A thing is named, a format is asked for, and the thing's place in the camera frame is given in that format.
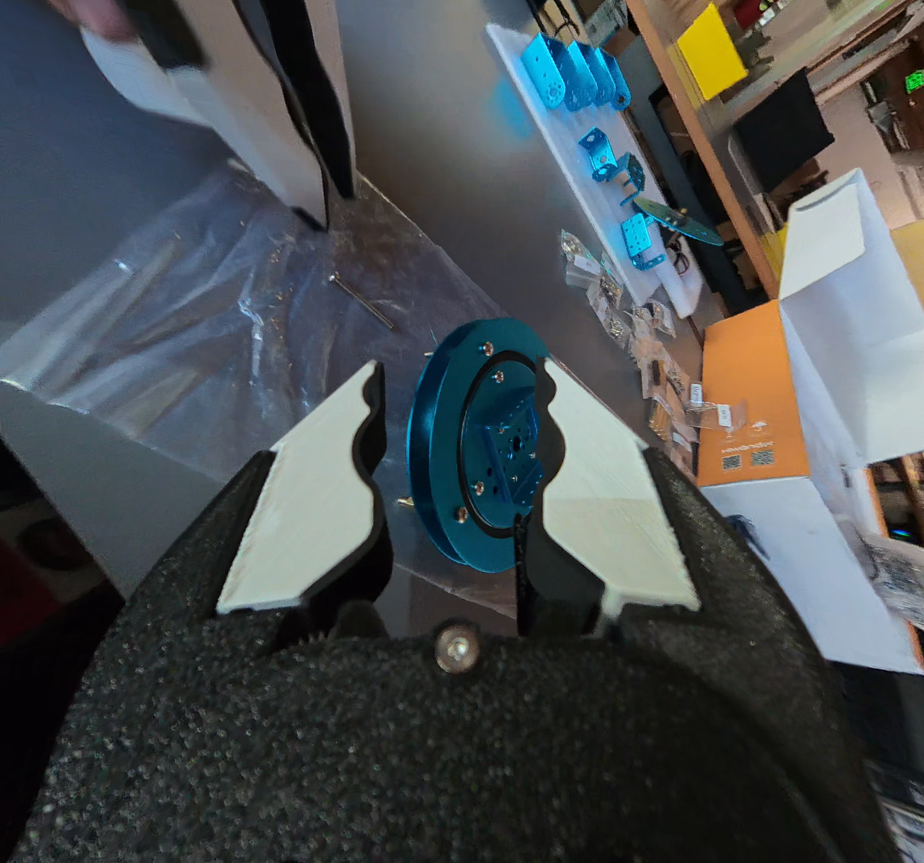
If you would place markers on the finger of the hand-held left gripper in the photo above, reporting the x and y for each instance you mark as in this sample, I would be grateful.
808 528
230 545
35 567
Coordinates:
328 25
231 83

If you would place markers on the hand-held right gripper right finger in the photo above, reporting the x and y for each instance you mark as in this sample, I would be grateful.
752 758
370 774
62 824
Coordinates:
613 509

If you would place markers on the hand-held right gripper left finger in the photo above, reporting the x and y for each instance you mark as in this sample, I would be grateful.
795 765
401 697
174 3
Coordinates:
303 516

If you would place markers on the blue metal turntable base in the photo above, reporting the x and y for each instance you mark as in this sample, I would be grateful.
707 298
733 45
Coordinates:
440 444

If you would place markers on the grey desk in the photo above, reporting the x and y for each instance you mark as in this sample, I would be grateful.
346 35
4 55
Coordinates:
433 155

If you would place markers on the crumpled dark plastic bag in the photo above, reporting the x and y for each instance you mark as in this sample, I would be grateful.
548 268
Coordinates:
743 531

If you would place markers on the pile of small screw bags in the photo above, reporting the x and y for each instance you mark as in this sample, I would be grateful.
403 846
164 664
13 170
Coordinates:
650 372

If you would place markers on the orange cardboard box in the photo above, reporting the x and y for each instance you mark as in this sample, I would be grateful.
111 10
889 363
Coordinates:
743 401

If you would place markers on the clear plastic bag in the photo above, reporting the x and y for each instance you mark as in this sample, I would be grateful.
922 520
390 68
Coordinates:
180 336

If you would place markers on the thin metal rod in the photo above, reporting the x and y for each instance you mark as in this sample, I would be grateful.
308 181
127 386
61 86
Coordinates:
361 300

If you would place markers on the white packaging tray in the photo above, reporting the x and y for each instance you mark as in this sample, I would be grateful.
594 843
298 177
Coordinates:
570 155

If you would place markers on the blue round metal plate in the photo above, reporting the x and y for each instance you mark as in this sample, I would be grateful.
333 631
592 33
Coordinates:
678 222

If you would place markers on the yellow paper sheet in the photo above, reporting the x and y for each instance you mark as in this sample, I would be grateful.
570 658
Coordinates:
711 51

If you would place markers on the dark laptop computer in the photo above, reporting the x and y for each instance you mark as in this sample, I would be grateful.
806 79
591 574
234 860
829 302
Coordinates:
783 126

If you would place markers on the small blue metal bracket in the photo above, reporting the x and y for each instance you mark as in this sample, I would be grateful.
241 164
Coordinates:
505 459

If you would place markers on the large blue metal bracket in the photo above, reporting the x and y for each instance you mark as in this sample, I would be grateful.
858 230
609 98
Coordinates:
581 76
545 72
613 83

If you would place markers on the blue metal bracket block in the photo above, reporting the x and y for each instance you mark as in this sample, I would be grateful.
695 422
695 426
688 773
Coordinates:
639 242

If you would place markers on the small blue angled bracket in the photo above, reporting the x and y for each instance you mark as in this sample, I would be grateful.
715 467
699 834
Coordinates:
595 155

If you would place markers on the blue perforated angle bracket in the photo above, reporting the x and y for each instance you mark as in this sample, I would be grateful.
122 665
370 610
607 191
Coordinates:
632 177

